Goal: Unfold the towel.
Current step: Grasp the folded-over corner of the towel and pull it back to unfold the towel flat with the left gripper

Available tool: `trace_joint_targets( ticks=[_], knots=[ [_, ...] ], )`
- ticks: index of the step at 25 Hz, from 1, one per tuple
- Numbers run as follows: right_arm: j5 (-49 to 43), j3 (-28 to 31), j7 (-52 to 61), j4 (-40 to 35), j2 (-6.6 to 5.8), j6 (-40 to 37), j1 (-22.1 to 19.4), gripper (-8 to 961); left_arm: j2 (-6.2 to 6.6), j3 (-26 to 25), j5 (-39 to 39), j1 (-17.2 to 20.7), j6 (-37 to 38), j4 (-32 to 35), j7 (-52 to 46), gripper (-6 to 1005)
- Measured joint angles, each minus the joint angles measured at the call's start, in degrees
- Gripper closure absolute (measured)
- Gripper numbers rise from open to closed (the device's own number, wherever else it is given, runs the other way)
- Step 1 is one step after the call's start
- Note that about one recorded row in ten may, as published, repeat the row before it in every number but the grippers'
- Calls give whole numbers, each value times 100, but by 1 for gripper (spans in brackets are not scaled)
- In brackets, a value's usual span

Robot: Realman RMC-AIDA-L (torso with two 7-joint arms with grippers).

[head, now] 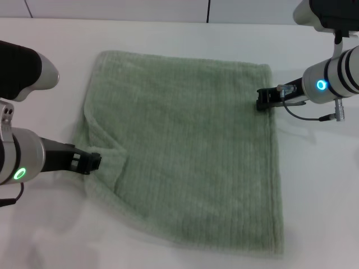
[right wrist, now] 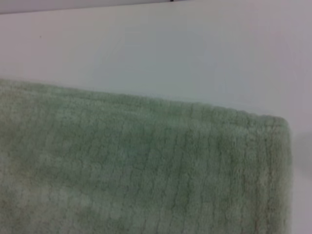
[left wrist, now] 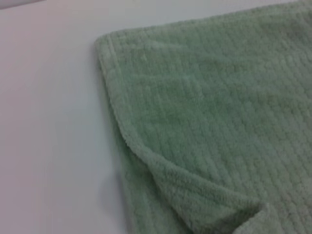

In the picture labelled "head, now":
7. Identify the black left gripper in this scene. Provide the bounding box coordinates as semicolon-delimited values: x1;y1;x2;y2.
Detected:
40;136;102;176

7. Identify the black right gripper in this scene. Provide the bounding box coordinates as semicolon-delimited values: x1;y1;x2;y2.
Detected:
256;77;307;112

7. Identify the light green terry towel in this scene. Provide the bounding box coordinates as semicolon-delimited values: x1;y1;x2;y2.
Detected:
71;50;284;252

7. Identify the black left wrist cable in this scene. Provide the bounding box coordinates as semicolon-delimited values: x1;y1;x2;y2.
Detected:
0;181;26;207

